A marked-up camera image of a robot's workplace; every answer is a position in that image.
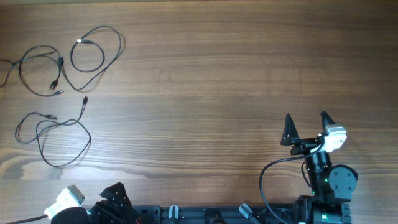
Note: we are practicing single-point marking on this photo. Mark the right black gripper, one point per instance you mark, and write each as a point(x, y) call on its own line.
point(290, 138)

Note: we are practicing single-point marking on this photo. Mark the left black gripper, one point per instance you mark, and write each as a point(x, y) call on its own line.
point(123, 203)

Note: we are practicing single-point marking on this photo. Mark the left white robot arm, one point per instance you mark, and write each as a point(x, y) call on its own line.
point(79, 215)

